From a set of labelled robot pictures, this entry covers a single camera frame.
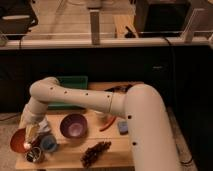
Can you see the wooden table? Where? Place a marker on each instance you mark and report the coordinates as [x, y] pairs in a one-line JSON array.
[[70, 151]]

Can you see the white cup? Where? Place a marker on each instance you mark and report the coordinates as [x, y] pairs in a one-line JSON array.
[[100, 115]]

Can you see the metal cup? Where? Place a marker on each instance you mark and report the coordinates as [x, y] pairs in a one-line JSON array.
[[35, 155]]

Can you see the blue plastic cup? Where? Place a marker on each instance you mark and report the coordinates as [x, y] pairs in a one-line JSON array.
[[48, 144]]

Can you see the blue sponge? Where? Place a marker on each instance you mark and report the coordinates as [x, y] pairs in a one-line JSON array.
[[122, 127]]

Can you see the green tray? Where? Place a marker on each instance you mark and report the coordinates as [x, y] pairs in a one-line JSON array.
[[76, 82]]

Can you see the bunch of dark grapes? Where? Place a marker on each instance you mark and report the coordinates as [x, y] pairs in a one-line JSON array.
[[92, 154]]

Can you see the red chili pepper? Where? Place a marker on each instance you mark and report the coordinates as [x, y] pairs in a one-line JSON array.
[[108, 124]]

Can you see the black sunglasses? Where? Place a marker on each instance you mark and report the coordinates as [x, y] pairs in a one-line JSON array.
[[120, 88]]

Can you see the purple bowl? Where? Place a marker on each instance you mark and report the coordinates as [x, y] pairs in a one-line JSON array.
[[74, 126]]

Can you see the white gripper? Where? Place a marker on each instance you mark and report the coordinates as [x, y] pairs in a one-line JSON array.
[[30, 122]]

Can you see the grey cloth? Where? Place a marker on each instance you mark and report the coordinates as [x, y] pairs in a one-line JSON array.
[[44, 126]]

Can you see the black office chair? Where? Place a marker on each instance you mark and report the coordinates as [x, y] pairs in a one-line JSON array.
[[16, 18]]

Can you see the red plate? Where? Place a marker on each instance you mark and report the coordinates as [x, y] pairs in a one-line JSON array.
[[17, 141]]

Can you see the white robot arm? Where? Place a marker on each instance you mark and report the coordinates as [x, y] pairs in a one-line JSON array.
[[153, 145]]

